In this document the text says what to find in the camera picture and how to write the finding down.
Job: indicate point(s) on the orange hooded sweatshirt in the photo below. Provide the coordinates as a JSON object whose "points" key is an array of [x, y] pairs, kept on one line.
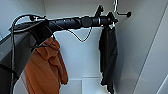
{"points": [[43, 73]]}

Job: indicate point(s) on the white wardrobe shelf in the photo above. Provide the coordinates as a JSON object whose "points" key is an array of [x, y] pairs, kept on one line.
{"points": [[91, 86]]}

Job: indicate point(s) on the white wardrobe door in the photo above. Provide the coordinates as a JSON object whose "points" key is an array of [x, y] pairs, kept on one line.
{"points": [[160, 66]]}

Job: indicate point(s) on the white wardrobe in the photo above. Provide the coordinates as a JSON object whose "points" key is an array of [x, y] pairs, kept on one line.
{"points": [[80, 56]]}

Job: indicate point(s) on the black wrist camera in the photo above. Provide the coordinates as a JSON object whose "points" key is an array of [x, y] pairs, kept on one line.
{"points": [[99, 11]]}

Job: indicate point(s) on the black sweatshirt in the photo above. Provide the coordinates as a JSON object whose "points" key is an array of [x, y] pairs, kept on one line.
{"points": [[108, 56]]}

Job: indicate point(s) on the black wall hook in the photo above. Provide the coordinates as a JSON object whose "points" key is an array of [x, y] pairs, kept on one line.
{"points": [[128, 14]]}

